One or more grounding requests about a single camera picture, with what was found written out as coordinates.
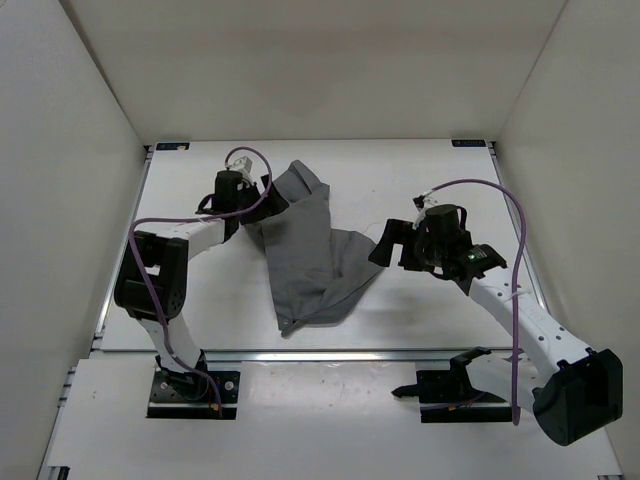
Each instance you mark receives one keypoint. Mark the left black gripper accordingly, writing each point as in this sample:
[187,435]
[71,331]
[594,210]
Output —
[274,204]

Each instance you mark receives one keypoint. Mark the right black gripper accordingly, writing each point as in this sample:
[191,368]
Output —
[396,232]

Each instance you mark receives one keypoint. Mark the grey skirt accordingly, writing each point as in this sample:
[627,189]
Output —
[317,274]

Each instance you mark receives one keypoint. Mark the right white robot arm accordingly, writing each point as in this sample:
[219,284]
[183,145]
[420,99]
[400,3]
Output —
[571,389]

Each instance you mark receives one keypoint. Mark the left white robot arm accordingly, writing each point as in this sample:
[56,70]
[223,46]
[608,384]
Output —
[151,285]

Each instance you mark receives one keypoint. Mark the right blue corner sticker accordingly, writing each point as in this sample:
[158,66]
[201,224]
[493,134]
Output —
[468,143]

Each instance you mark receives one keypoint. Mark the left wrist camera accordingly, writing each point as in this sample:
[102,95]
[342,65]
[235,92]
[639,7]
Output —
[242,165]

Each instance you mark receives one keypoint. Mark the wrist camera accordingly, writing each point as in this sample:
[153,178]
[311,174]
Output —
[242,165]
[424,200]

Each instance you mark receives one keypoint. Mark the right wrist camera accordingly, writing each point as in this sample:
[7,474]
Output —
[424,200]

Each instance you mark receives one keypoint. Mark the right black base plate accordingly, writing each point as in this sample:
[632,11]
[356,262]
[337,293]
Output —
[450,395]

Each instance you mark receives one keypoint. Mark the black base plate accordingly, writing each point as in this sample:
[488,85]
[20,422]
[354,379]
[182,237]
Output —
[186,396]
[450,395]

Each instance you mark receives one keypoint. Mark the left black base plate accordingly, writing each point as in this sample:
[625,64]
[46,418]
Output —
[186,396]

